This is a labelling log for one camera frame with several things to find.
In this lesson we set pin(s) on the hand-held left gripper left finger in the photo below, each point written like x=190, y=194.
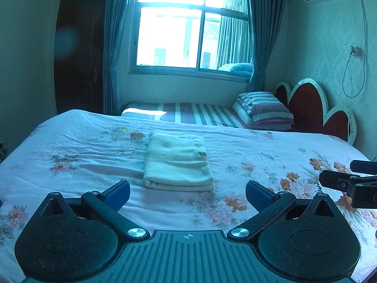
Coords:
x=119, y=193

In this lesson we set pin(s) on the white towel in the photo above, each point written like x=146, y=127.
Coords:
x=176, y=162

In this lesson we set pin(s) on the dark wooden wardrobe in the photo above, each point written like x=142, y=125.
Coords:
x=79, y=50

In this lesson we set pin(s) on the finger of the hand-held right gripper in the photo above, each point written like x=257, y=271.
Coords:
x=363, y=166
x=334, y=179

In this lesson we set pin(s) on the sliding glass window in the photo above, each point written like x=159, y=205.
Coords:
x=176, y=35

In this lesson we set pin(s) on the red petal-shaped headboard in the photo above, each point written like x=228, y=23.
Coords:
x=309, y=109

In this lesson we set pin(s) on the blue window curtain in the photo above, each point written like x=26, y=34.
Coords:
x=116, y=44
x=263, y=29

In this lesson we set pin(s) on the striped pillow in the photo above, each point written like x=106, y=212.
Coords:
x=265, y=109

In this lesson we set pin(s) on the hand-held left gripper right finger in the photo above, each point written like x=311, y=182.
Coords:
x=257, y=194

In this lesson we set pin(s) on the folded quilt on windowsill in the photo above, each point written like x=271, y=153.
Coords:
x=237, y=68

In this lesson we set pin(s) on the striped mattress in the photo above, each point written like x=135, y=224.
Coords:
x=191, y=113

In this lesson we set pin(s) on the floral bedsheet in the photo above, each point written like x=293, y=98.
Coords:
x=73, y=141

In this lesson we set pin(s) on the wall socket with plug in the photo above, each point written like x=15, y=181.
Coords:
x=355, y=50

